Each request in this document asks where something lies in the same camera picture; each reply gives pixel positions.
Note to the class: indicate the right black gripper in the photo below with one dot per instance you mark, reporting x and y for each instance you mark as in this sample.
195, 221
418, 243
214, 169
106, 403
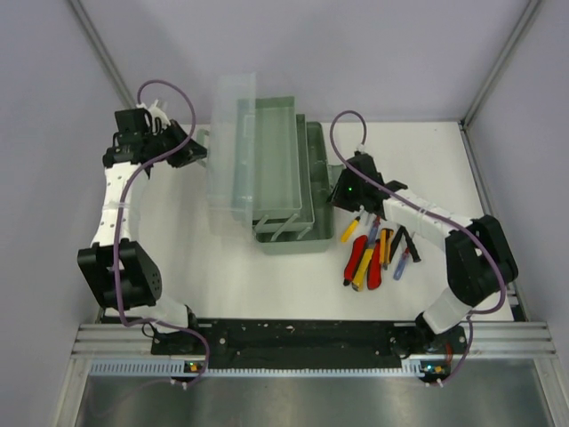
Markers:
338, 197

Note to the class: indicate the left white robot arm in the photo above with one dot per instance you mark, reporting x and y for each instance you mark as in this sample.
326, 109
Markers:
122, 276

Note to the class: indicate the yellow utility knife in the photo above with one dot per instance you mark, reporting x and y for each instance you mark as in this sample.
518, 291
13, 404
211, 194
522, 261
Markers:
361, 275

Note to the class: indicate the small red utility knife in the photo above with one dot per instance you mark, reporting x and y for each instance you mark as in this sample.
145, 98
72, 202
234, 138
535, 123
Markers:
374, 268

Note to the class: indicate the blue red precision screwdriver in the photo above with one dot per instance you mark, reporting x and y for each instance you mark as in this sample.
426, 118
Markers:
374, 227

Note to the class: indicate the grey slotted cable duct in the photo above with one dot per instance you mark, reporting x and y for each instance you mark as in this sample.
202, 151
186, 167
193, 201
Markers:
182, 368

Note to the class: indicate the large red utility knife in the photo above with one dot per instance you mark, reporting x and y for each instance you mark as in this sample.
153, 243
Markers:
357, 251

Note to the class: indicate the green cantilever tool box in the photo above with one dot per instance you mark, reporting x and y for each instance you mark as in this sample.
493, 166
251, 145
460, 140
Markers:
267, 172

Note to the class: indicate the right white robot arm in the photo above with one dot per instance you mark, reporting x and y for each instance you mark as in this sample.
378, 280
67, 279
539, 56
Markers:
477, 256

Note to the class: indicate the aluminium frame rail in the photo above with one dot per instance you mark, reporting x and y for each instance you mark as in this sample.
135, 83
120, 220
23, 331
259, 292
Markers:
494, 339

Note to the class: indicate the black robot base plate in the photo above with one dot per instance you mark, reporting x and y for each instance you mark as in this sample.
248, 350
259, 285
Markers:
380, 338

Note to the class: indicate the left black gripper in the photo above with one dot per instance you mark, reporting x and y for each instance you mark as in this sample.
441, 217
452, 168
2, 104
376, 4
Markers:
190, 152

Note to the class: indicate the black handle hammer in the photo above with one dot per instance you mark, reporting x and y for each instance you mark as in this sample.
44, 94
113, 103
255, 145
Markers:
395, 242

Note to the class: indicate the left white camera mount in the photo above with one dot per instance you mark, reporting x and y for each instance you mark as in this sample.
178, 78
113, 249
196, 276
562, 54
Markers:
158, 118

